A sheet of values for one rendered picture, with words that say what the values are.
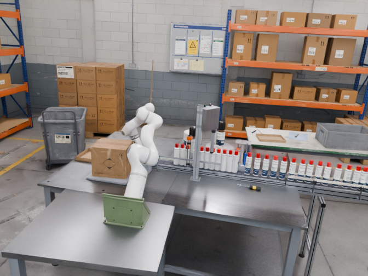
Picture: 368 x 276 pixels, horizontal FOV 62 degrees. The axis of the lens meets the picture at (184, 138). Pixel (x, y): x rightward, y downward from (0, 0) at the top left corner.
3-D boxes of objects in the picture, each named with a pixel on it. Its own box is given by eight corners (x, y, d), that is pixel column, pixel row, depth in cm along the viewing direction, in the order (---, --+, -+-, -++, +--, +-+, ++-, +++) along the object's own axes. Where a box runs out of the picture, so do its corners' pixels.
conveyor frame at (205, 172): (284, 181, 279) (285, 176, 277) (285, 187, 269) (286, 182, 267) (114, 157, 310) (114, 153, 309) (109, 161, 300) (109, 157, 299)
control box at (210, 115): (218, 128, 267) (220, 107, 261) (204, 132, 256) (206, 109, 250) (210, 125, 274) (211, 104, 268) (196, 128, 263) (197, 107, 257)
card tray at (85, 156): (115, 154, 318) (115, 151, 316) (103, 164, 294) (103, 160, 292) (88, 151, 323) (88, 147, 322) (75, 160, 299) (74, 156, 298)
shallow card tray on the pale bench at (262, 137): (280, 137, 413) (281, 134, 412) (286, 143, 390) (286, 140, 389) (255, 135, 413) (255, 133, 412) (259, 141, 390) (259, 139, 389)
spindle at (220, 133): (224, 145, 343) (226, 120, 334) (223, 148, 335) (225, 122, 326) (216, 144, 345) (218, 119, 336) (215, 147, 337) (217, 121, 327)
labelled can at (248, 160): (249, 173, 280) (252, 151, 274) (249, 175, 276) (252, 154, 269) (244, 172, 281) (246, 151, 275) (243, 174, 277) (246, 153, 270)
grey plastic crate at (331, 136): (358, 141, 414) (362, 125, 407) (374, 151, 377) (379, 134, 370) (314, 138, 417) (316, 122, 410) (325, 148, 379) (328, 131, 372)
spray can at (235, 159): (237, 171, 283) (239, 150, 276) (236, 173, 278) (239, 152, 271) (231, 170, 284) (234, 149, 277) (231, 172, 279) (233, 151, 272)
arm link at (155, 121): (132, 163, 223) (152, 171, 229) (140, 155, 215) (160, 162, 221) (141, 115, 256) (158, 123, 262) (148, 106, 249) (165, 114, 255)
